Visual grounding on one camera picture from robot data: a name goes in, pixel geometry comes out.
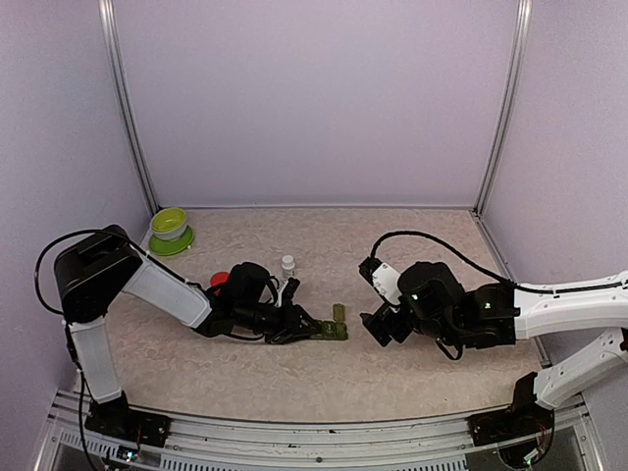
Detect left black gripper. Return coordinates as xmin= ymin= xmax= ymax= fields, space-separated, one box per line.
xmin=235 ymin=298 xmax=323 ymax=344

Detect green weekly pill organizer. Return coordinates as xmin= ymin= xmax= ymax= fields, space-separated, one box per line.
xmin=310 ymin=303 xmax=348 ymax=341

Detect small white pill bottle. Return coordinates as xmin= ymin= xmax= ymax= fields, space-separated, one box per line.
xmin=281 ymin=254 xmax=295 ymax=280

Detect orange pill bottle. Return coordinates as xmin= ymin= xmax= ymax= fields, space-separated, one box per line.
xmin=208 ymin=272 xmax=230 ymax=294

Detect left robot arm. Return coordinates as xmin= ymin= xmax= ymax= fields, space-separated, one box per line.
xmin=48 ymin=225 xmax=322 ymax=437

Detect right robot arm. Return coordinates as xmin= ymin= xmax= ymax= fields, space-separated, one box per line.
xmin=359 ymin=251 xmax=627 ymax=436

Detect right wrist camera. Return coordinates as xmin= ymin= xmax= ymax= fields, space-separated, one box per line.
xmin=358 ymin=256 xmax=401 ymax=309

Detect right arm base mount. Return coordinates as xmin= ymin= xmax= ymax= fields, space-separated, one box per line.
xmin=467 ymin=407 xmax=554 ymax=446

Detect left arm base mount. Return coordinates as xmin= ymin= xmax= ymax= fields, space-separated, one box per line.
xmin=84 ymin=407 xmax=171 ymax=448

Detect right aluminium frame post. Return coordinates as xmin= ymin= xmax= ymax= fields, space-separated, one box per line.
xmin=473 ymin=0 xmax=533 ymax=220

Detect aluminium frame post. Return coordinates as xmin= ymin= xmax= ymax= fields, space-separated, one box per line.
xmin=473 ymin=0 xmax=533 ymax=220
xmin=98 ymin=0 xmax=161 ymax=215

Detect left aluminium frame post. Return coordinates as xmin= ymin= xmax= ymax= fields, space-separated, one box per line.
xmin=98 ymin=0 xmax=161 ymax=215

